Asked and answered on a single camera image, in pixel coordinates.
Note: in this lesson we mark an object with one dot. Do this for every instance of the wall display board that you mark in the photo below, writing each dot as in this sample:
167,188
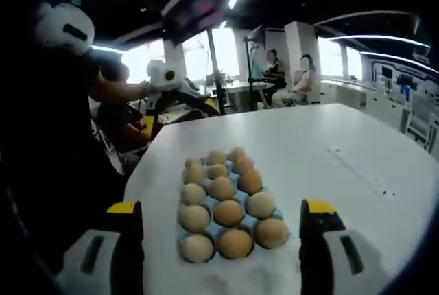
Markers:
401,85

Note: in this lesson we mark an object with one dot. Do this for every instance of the reddish brown chair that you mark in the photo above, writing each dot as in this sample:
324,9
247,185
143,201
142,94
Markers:
123,130

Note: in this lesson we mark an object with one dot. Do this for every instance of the dark ceiling-hung screen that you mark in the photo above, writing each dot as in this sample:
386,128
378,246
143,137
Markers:
195,13

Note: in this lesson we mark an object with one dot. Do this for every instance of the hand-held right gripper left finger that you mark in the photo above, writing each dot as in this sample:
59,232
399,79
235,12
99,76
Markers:
127,240

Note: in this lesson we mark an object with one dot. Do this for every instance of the blue egg tray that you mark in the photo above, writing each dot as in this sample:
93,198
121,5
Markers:
247,222

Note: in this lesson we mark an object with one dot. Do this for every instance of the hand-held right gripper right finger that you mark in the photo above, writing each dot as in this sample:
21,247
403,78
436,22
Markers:
317,240

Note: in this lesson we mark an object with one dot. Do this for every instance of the white worn device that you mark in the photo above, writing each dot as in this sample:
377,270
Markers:
55,34

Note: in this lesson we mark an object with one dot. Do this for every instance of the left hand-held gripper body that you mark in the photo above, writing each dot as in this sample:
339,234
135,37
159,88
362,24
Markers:
161,79

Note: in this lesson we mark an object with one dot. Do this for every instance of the white foam egg holder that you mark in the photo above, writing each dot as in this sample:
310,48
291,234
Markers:
223,278

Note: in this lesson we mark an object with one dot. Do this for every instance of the white table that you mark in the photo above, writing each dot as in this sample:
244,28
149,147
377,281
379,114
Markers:
343,171

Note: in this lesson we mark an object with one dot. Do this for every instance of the group of brown eggs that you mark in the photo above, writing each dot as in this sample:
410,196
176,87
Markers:
228,212

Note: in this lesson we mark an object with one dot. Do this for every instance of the black stand pole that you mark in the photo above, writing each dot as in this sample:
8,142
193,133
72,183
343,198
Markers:
216,79
251,79

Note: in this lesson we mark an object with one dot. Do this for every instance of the person in black clothes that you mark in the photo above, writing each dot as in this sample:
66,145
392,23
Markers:
51,154

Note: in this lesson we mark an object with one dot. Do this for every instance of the white square pillar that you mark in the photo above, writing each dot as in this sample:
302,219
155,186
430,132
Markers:
302,37

